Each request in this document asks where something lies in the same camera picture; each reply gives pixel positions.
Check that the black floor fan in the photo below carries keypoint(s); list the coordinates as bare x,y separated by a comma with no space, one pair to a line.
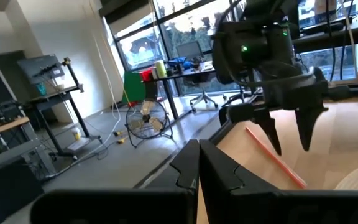
147,119

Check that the pink drinking straw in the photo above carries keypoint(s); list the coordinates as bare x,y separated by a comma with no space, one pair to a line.
275,158

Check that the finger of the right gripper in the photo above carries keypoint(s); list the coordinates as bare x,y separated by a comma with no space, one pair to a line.
267,124
306,124

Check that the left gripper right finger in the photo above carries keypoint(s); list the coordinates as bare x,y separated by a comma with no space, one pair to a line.
219,174

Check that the yellow-green roll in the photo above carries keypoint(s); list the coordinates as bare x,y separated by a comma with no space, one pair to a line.
160,69

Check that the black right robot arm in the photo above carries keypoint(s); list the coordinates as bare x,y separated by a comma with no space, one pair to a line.
259,46

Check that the green board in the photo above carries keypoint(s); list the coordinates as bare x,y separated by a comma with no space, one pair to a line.
134,88

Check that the wooden workbench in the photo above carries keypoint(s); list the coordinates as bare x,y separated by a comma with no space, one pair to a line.
2,127

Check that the blue cloth bundle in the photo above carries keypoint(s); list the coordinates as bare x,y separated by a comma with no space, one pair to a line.
176,62

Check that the black storage box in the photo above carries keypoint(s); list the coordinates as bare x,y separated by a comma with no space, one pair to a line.
8,193

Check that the dark office desk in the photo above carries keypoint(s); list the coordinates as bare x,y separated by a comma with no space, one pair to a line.
172,93

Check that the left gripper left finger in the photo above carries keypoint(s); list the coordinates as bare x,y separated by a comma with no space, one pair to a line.
185,168

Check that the grey laptop screen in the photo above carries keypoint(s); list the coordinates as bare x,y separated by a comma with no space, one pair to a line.
189,50

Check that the black rolling cart stand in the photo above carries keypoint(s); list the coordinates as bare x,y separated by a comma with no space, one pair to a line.
61,99

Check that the office chair with star base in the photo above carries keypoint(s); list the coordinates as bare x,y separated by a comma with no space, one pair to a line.
204,98

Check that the red box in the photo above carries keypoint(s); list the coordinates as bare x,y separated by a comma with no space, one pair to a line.
146,75

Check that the teal cup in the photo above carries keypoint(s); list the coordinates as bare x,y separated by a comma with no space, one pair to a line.
41,89

